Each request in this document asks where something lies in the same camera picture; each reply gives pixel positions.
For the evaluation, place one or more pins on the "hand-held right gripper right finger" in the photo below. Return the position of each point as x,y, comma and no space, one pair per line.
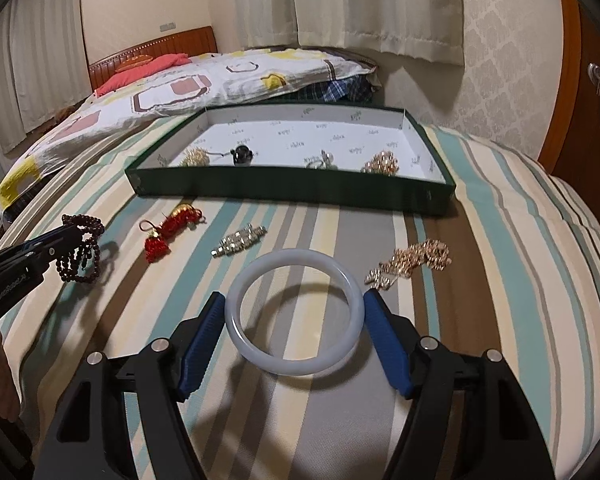
390,345

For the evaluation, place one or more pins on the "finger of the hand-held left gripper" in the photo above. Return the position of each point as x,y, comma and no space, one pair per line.
55,262
45,241

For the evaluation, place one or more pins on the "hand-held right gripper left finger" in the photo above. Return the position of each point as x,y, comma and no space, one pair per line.
200,345

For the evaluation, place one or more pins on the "white jade bangle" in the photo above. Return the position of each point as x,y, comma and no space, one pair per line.
295,364

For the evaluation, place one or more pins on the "green shallow cardboard box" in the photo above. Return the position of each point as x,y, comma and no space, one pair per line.
280,190

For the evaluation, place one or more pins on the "person's left hand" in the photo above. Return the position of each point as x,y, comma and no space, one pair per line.
0,375

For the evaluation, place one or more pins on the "red tassel gold charm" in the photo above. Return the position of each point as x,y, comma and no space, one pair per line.
172,225

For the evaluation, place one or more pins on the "striped tablecloth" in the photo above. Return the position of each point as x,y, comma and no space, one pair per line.
505,260

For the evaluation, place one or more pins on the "white window curtain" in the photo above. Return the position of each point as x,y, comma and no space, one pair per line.
25,70

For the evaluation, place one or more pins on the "pink pillow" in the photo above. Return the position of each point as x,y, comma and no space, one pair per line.
145,67

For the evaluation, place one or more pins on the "patterned white bed sheet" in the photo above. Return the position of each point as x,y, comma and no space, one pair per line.
180,85

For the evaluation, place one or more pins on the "wooden headboard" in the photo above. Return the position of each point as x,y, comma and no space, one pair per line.
145,45

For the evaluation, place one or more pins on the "blue plaid blanket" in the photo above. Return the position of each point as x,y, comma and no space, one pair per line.
340,87

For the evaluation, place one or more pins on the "wooden door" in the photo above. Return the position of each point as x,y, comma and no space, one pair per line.
590,125

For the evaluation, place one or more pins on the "narrow white curtain panel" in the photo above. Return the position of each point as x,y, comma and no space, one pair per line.
262,0

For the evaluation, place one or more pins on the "metal door lock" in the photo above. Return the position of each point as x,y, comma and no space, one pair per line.
596,76

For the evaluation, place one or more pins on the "wide white curtain panel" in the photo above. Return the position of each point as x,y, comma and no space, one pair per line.
380,5

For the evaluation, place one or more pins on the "wall outlet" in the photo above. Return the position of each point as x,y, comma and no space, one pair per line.
166,26

